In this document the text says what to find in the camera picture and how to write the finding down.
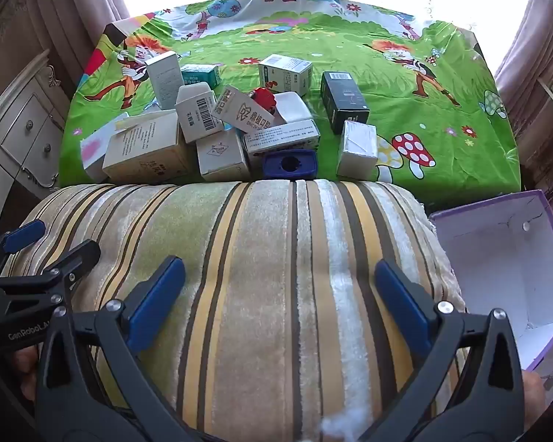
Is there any pink patterned curtain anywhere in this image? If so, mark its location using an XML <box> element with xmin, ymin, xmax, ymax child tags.
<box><xmin>493</xmin><ymin>0</ymin><xmax>553</xmax><ymax>157</ymax></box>
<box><xmin>0</xmin><ymin>0</ymin><xmax>130</xmax><ymax>88</ymax></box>

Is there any white plastic holder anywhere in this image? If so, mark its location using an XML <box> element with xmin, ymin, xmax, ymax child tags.
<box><xmin>274</xmin><ymin>92</ymin><xmax>313</xmax><ymax>125</ymax></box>

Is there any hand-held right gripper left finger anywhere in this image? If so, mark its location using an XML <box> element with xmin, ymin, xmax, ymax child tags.
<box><xmin>34</xmin><ymin>255</ymin><xmax>209</xmax><ymax>442</ymax></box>

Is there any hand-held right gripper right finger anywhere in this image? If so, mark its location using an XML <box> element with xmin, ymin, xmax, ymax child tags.
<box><xmin>357</xmin><ymin>259</ymin><xmax>527</xmax><ymax>442</ymax></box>

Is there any white carved cabinet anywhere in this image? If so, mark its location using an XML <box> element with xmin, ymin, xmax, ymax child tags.
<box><xmin>0</xmin><ymin>50</ymin><xmax>72</xmax><ymax>235</ymax></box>

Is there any small teal carton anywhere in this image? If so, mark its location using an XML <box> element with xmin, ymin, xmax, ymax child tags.
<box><xmin>181</xmin><ymin>63</ymin><xmax>221</xmax><ymax>88</ymax></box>

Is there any purple cardboard storage box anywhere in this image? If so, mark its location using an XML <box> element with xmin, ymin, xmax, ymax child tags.
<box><xmin>428</xmin><ymin>190</ymin><xmax>553</xmax><ymax>406</ymax></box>

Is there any blue plastic socket piece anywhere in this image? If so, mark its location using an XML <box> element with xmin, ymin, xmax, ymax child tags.
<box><xmin>262</xmin><ymin>150</ymin><xmax>317</xmax><ymax>181</ymax></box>

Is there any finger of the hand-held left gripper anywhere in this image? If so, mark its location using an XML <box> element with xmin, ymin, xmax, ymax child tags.
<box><xmin>0</xmin><ymin>239</ymin><xmax>101</xmax><ymax>295</ymax></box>
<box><xmin>0</xmin><ymin>218</ymin><xmax>47</xmax><ymax>270</ymax></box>

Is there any red toy car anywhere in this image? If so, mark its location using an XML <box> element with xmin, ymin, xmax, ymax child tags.
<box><xmin>251</xmin><ymin>87</ymin><xmax>277</xmax><ymax>113</ymax></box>

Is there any white carton with barcode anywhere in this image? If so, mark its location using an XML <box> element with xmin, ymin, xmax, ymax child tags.
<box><xmin>175</xmin><ymin>82</ymin><xmax>225</xmax><ymax>143</ymax></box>

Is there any person's left hand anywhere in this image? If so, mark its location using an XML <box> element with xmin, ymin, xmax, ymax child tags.
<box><xmin>11</xmin><ymin>345</ymin><xmax>40</xmax><ymax>401</ymax></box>

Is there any white carton with pink spot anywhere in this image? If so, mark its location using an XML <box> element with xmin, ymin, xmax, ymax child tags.
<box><xmin>80</xmin><ymin>112</ymin><xmax>130</xmax><ymax>182</ymax></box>

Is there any black carton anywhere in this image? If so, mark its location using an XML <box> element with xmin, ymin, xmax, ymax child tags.
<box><xmin>320</xmin><ymin>71</ymin><xmax>370</xmax><ymax>135</ymax></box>

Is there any tall plain white carton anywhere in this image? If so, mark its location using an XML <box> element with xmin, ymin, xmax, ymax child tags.
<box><xmin>145</xmin><ymin>50</ymin><xmax>183</xmax><ymax>111</ymax></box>

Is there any striped plush cushion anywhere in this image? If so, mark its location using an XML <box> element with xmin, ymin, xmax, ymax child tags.
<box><xmin>2</xmin><ymin>179</ymin><xmax>471</xmax><ymax>442</ymax></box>

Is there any white carton with diamond mark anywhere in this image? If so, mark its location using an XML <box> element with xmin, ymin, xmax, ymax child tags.
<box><xmin>196</xmin><ymin>129</ymin><xmax>252</xmax><ymax>182</ymax></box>

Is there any cartoon printed green tablecloth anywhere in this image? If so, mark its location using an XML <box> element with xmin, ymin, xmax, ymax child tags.
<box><xmin>58</xmin><ymin>0</ymin><xmax>521</xmax><ymax>203</ymax></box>

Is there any white carton with green print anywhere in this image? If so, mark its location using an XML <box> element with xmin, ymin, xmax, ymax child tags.
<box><xmin>258</xmin><ymin>54</ymin><xmax>313</xmax><ymax>97</ymax></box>

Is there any silver white carton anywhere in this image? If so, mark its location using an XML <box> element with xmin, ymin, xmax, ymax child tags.
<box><xmin>336</xmin><ymin>120</ymin><xmax>379</xmax><ymax>180</ymax></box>

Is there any long white carton red stripe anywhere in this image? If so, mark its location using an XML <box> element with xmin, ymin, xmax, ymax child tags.
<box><xmin>243</xmin><ymin>120</ymin><xmax>321</xmax><ymax>157</ymax></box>

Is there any large cream carton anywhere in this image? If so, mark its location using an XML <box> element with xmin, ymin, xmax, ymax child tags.
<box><xmin>102</xmin><ymin>109</ymin><xmax>192</xmax><ymax>184</ymax></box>

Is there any white carton with logo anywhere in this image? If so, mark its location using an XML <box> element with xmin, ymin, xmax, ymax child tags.
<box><xmin>214</xmin><ymin>84</ymin><xmax>286</xmax><ymax>135</ymax></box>

